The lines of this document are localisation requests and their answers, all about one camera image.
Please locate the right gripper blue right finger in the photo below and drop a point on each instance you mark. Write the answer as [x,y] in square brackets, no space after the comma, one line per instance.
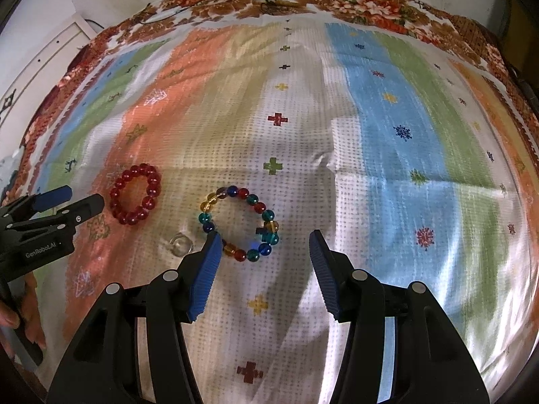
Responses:
[329,268]

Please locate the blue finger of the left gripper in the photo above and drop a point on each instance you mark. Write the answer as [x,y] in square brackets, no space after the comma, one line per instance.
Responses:
[80,211]
[45,201]

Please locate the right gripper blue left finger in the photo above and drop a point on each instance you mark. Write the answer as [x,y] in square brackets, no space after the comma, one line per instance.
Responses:
[201,270]

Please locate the white wooden headboard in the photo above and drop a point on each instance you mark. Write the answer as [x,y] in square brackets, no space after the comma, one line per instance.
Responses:
[23,97]

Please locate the striped colourful mat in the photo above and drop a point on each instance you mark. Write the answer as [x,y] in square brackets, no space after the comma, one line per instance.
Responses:
[408,161]

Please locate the floral brown bedsheet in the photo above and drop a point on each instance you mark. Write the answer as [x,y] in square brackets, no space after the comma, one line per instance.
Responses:
[456,35]

